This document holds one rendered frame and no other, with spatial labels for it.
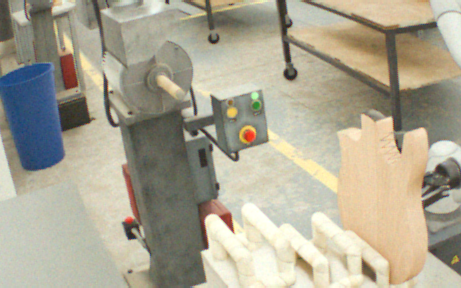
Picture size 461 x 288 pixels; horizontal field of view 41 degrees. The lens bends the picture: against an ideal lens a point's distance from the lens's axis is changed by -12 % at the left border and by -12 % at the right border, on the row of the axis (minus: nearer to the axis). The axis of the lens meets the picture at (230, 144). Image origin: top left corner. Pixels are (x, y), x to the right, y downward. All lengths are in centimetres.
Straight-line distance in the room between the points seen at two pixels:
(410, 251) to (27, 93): 377
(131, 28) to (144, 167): 76
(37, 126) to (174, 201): 249
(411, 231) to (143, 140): 132
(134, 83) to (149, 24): 38
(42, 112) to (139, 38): 306
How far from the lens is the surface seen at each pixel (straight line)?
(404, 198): 136
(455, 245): 226
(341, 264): 154
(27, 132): 493
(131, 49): 188
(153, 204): 255
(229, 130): 235
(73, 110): 566
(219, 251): 145
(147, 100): 224
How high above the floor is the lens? 190
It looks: 23 degrees down
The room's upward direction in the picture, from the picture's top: 9 degrees counter-clockwise
